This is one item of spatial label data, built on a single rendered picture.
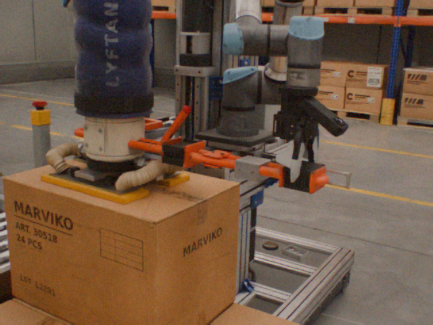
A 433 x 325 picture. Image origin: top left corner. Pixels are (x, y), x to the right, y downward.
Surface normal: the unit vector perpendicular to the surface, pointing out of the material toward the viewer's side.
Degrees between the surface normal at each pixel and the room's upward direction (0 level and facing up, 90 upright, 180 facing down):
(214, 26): 90
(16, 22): 90
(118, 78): 80
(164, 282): 90
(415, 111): 93
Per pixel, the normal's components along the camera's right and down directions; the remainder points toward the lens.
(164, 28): -0.53, 0.21
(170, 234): 0.84, 0.17
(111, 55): 0.11, 0.56
